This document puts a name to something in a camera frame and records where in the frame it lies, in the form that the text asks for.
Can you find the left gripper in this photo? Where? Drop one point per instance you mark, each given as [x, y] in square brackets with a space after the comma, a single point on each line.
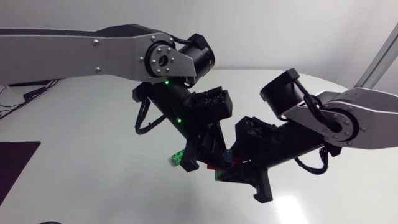
[191, 152]

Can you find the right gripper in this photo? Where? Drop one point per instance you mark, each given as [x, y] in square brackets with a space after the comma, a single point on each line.
[280, 152]

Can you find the clear blue toy brick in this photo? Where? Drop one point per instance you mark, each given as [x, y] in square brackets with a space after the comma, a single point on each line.
[227, 155]

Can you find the square green toy brick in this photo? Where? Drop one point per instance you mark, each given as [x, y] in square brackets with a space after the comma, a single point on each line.
[219, 176]

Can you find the red toy brick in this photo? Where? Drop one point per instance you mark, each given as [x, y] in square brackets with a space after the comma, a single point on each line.
[213, 167]

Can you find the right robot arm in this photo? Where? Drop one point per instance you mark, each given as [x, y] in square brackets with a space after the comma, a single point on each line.
[367, 118]

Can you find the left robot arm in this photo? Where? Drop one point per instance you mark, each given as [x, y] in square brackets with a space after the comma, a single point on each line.
[62, 56]

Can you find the long light green toy brick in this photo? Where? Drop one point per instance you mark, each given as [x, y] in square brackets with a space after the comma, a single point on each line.
[178, 157]

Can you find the dark mat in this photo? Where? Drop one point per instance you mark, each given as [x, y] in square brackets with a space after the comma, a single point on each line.
[14, 161]

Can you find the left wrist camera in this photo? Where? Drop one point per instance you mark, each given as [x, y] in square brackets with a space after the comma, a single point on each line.
[214, 105]

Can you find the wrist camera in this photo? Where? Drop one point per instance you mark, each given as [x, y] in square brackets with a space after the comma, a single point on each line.
[255, 132]
[214, 105]

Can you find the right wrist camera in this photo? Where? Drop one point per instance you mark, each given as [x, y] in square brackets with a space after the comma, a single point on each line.
[255, 132]

